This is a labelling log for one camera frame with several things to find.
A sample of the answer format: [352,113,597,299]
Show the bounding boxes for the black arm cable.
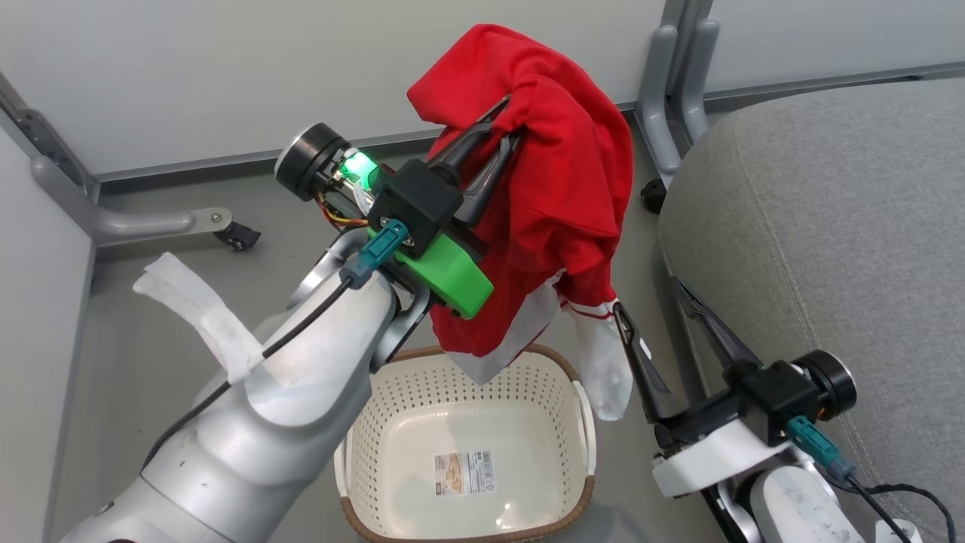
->
[844,471,960,543]
[142,278,354,470]

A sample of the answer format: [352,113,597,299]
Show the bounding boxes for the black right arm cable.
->
[844,471,960,543]

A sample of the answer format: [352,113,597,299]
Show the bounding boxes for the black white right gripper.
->
[612,280,858,499]

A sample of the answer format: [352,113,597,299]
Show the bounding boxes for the grey metal partition leg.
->
[0,72,233,247]
[636,0,721,191]

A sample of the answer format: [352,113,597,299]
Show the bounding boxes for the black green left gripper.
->
[274,95,523,320]

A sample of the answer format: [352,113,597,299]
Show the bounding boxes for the paper label sticker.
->
[433,450,496,496]

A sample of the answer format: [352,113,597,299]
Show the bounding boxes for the orange red wire bundle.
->
[315,190,372,229]

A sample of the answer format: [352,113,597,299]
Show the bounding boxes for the grey fabric sofa seat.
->
[658,78,965,543]

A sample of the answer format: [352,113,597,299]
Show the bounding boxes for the teal left cable connector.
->
[339,219,412,291]

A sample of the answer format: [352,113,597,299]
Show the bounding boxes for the white tape strip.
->
[133,252,266,385]

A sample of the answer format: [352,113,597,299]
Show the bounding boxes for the teal cable connector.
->
[786,417,857,480]
[339,219,412,291]

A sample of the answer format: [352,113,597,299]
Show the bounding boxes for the white perforated laundry basket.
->
[334,345,598,543]

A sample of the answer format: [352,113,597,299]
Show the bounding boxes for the red garment with white sleeves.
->
[407,23,636,422]

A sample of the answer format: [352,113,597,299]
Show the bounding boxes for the teal right cable connector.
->
[786,417,857,480]

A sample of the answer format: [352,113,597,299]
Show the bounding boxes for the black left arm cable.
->
[142,278,354,470]

